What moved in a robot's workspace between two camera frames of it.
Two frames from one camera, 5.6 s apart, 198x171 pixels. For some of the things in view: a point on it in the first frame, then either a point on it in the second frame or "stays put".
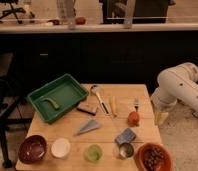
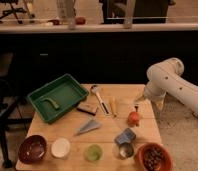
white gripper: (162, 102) -> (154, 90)
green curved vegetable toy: (53, 104) stays put
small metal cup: (126, 150) stays put
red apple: (133, 118) stays put
